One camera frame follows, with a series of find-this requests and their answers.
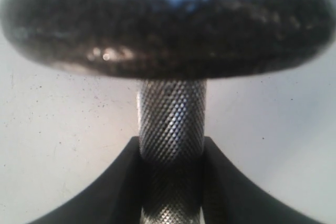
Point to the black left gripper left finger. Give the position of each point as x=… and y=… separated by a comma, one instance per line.
x=114, y=197

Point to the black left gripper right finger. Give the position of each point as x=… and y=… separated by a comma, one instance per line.
x=230, y=197

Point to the chrome threaded dumbbell bar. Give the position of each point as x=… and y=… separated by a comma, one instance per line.
x=171, y=124

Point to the black inner weight plate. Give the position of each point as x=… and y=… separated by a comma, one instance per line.
x=169, y=39

